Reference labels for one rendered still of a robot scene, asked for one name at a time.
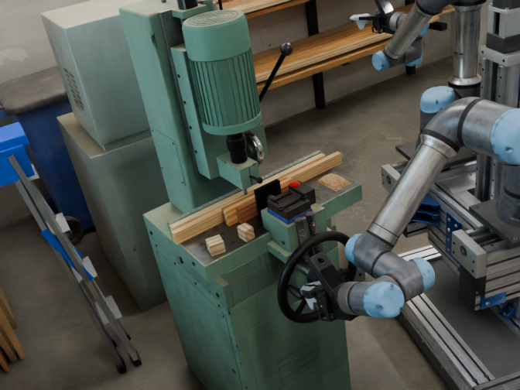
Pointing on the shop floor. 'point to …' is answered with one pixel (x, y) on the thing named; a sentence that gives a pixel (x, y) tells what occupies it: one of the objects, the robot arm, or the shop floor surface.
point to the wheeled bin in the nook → (48, 142)
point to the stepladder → (10, 150)
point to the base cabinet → (254, 336)
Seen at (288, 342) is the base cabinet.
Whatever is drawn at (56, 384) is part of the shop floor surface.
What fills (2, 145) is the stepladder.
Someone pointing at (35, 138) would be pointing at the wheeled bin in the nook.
